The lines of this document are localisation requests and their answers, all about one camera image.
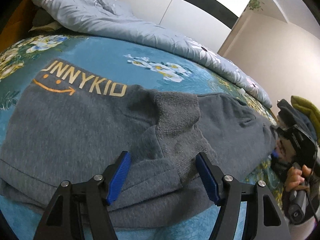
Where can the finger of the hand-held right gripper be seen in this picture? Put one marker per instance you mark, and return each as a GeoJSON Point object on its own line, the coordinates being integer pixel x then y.
{"type": "Point", "coordinates": [275, 153]}

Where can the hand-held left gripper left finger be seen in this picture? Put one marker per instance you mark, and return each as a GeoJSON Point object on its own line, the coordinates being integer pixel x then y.
{"type": "Point", "coordinates": [118, 177]}

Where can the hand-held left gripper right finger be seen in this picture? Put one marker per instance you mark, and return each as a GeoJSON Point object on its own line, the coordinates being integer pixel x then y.
{"type": "Point", "coordinates": [207, 180]}

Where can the grey printed sweatshirt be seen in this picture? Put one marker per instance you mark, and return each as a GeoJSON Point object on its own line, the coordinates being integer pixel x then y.
{"type": "Point", "coordinates": [75, 135]}

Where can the person's right hand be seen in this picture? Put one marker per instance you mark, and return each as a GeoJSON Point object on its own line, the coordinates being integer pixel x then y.
{"type": "Point", "coordinates": [296, 178]}

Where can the olive green cloth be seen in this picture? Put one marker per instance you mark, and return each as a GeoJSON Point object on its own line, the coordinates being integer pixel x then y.
{"type": "Point", "coordinates": [310, 112]}

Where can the teal floral bed blanket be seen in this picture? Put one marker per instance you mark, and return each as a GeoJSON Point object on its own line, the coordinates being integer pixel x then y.
{"type": "Point", "coordinates": [105, 52]}

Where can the light blue floral quilt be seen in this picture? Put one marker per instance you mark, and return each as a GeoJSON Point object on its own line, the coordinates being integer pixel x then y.
{"type": "Point", "coordinates": [112, 22]}

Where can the white wardrobe with black stripe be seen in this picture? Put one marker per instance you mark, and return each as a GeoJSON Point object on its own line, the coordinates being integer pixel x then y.
{"type": "Point", "coordinates": [200, 12]}

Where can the dark grey pillow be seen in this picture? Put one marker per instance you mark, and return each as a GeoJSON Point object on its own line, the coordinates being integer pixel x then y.
{"type": "Point", "coordinates": [42, 17]}

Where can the wooden headboard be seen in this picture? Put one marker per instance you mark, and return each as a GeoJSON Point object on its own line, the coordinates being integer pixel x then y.
{"type": "Point", "coordinates": [15, 25]}

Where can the green plant wall sticker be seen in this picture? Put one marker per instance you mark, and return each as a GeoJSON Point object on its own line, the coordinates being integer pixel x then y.
{"type": "Point", "coordinates": [255, 3]}

